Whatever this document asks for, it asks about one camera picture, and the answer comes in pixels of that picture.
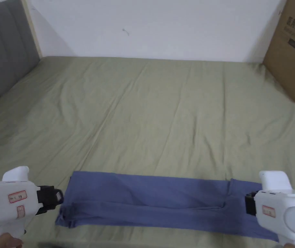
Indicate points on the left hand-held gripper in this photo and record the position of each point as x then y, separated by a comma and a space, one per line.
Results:
0, 199

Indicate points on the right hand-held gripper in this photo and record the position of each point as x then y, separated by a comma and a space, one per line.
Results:
281, 209

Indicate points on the blue garment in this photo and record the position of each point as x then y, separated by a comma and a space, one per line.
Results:
150, 201

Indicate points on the person's left hand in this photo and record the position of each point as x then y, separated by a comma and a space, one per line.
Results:
1, 240

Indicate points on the grey padded headboard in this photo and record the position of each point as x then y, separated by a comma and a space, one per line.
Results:
5, 49

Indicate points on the brown cardboard carton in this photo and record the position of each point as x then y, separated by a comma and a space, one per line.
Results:
292, 51

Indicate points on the bed with pale green sheet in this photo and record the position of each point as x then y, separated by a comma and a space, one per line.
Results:
147, 108

